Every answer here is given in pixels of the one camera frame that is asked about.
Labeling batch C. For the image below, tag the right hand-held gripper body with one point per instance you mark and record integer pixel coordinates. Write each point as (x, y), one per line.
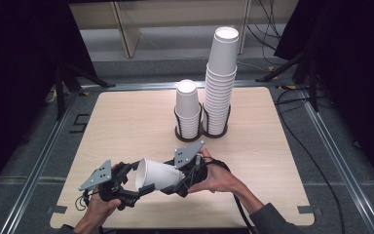
(186, 154)

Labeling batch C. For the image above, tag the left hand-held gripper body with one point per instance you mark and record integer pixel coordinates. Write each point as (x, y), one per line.
(99, 177)

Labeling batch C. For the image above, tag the white paper cup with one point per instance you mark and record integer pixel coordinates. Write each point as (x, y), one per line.
(159, 174)

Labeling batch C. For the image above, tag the short stack of paper cups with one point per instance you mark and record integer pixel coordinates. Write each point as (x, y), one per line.
(187, 97)

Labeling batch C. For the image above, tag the tall stack of paper cups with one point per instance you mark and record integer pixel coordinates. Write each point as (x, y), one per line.
(222, 55)

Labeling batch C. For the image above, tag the person's left hand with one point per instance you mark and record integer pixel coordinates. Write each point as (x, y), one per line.
(100, 209)

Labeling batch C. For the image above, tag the person's right hand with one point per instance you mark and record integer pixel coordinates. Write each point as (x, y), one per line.
(220, 178)

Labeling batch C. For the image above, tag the black metal stand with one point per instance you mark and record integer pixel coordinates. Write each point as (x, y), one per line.
(59, 91)

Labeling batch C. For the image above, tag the black curtain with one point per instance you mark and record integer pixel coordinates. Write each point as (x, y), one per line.
(19, 81)
(354, 65)

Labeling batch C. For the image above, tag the light wooden shelf unit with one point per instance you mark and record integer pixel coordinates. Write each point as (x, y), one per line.
(126, 32)

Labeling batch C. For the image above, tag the black tripod stand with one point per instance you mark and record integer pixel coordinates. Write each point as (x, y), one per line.
(312, 84)

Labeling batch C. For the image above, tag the metal floor rail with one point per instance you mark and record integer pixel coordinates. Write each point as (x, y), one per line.
(35, 169)
(341, 162)
(142, 85)

